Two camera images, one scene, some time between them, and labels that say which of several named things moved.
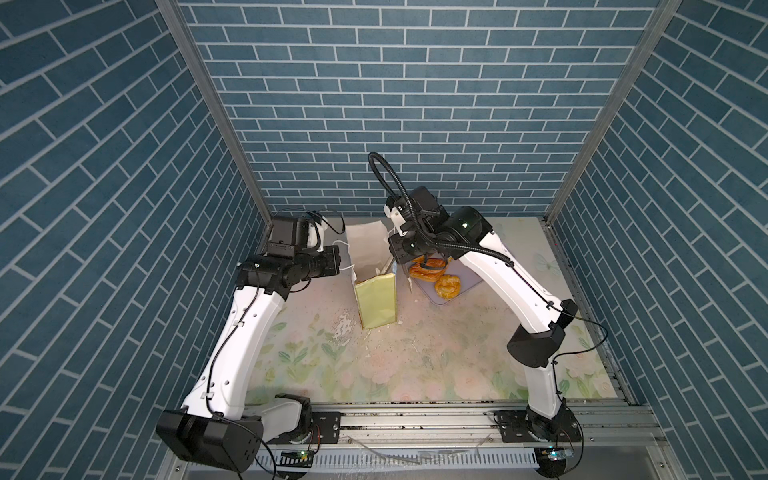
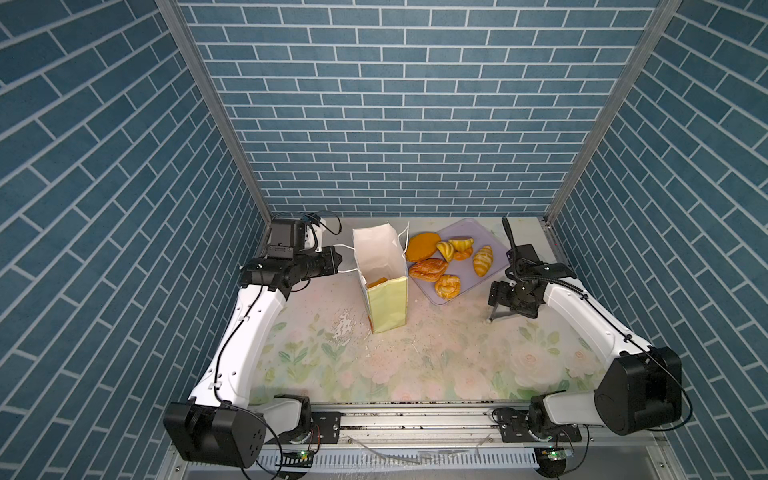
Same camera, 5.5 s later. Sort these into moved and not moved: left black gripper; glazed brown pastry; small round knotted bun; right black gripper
Moved: right black gripper
Not moved: small round knotted bun; glazed brown pastry; left black gripper
